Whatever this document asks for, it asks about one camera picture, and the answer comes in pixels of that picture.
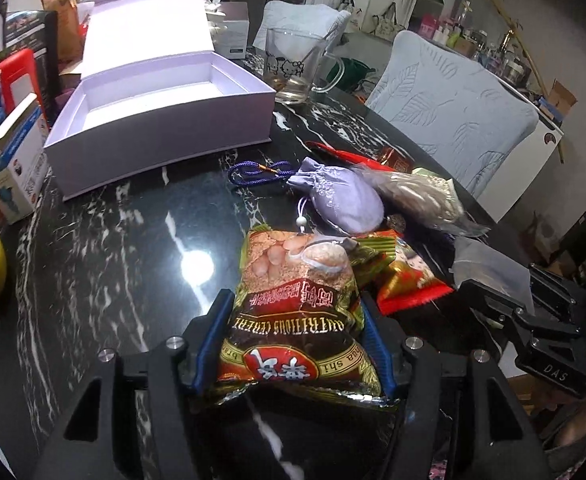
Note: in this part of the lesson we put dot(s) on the red plastic stool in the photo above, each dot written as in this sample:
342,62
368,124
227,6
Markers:
18,79

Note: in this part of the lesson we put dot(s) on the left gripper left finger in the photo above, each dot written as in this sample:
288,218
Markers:
181,371

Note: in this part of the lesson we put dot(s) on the glass mug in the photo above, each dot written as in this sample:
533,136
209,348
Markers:
292,64

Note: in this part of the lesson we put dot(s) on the lavender gift box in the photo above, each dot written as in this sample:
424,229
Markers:
152,91

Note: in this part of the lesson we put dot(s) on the blue white carton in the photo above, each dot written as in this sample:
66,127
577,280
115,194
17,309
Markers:
23,163

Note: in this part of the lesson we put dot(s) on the clear plastic bag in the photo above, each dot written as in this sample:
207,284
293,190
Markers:
476,261

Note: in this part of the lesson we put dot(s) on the red snack packet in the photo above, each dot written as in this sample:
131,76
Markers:
399,277

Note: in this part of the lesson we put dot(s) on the purple drawstring pouch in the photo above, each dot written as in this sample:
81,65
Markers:
340,197

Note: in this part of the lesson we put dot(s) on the far light blue cushion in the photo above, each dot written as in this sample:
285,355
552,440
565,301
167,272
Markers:
313,19

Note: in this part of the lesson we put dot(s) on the clear bag white snack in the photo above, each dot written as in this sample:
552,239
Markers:
425,197

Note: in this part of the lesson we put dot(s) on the white tissue box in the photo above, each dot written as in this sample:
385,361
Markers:
229,27

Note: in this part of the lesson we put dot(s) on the cereal snack packet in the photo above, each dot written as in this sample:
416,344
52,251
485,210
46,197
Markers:
298,319

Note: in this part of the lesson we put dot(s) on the dark red chocolate packet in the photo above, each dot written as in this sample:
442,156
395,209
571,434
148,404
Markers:
388,159

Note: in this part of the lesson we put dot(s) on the black snack box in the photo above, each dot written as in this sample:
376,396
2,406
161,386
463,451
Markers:
38,31

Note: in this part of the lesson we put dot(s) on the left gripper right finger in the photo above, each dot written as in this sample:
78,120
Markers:
410,374

